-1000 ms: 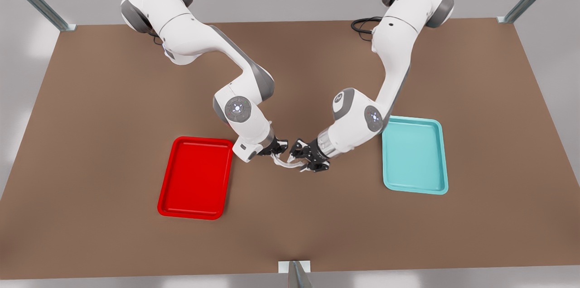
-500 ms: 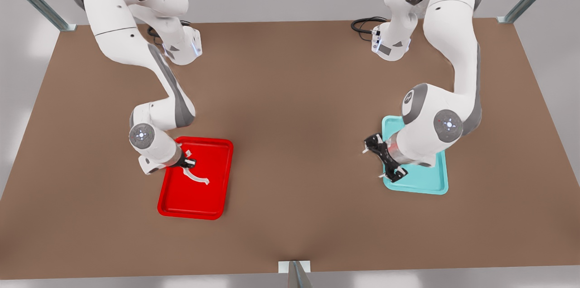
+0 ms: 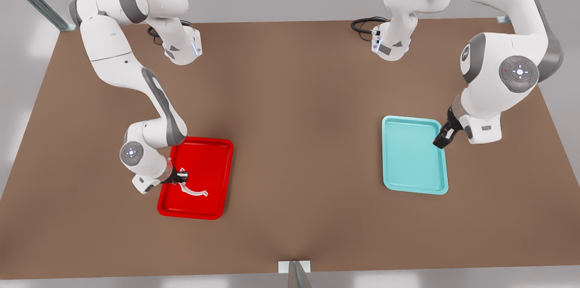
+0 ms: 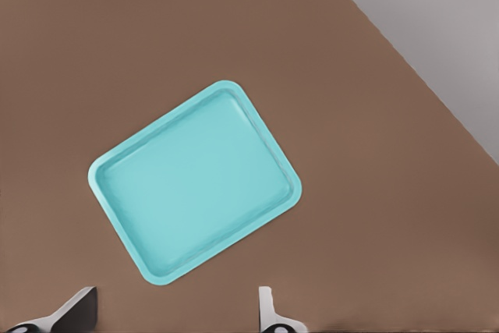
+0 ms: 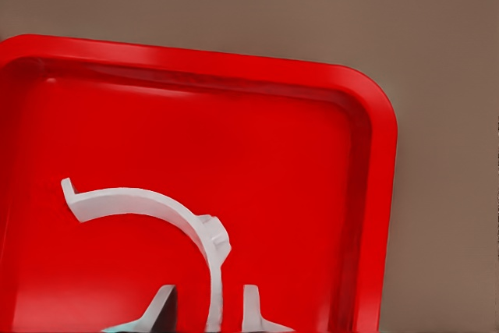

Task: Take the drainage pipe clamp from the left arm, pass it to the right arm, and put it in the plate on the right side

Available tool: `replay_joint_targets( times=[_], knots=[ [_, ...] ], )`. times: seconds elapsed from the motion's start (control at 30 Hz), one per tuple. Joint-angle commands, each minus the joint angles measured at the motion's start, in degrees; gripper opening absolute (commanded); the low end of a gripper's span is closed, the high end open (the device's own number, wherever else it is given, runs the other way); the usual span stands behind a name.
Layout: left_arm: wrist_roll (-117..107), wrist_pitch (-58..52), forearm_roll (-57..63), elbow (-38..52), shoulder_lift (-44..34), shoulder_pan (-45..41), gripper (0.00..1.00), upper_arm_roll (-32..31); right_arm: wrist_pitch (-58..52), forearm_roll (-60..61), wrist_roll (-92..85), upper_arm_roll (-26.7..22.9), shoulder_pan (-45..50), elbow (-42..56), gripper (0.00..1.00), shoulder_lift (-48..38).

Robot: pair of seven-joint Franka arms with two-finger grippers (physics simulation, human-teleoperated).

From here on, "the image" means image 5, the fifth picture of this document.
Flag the white drainage pipe clamp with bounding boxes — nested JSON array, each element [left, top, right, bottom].
[[60, 177, 232, 331]]

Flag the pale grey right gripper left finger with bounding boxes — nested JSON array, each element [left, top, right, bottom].
[[101, 285, 180, 333]]

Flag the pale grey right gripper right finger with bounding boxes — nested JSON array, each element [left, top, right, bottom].
[[241, 284, 294, 333]]

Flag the red square plate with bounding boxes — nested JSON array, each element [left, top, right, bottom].
[[0, 34, 398, 333]]

